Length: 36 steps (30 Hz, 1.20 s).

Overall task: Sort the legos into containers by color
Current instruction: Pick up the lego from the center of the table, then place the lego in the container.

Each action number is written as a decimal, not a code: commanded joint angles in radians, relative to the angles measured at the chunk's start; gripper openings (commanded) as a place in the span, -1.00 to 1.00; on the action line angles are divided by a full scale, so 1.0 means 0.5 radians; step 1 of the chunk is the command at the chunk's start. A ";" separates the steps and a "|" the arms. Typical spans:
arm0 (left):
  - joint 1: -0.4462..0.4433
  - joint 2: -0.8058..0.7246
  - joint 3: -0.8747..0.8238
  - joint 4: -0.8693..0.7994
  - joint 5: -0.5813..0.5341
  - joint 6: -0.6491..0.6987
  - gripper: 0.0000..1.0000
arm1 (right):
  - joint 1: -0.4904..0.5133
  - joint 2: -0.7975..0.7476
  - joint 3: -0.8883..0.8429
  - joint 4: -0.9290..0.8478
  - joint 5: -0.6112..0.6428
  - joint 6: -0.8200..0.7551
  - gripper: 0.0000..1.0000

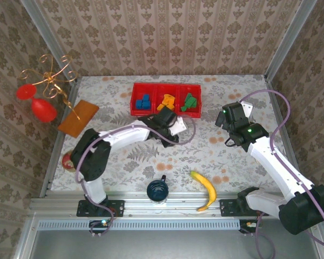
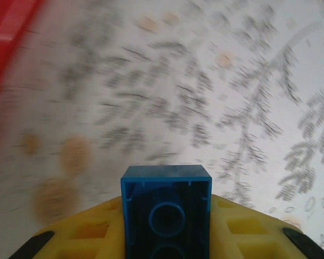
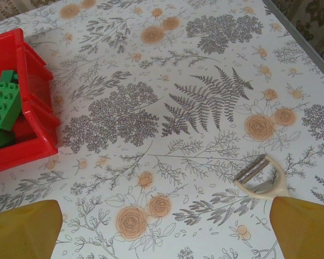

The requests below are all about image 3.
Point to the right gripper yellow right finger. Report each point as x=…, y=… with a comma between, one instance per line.
x=307, y=232

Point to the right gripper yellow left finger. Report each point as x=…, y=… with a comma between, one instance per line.
x=21, y=232

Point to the green lego brick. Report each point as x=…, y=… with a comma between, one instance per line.
x=0, y=140
x=2, y=105
x=8, y=76

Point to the beige vegetable peeler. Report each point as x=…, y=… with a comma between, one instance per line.
x=251, y=169

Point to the red plastic storage bin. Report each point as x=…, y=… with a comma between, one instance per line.
x=35, y=81

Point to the floral patterned tablecloth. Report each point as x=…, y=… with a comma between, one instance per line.
x=178, y=67

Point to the aluminium table side rail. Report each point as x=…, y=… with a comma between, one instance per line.
x=302, y=37

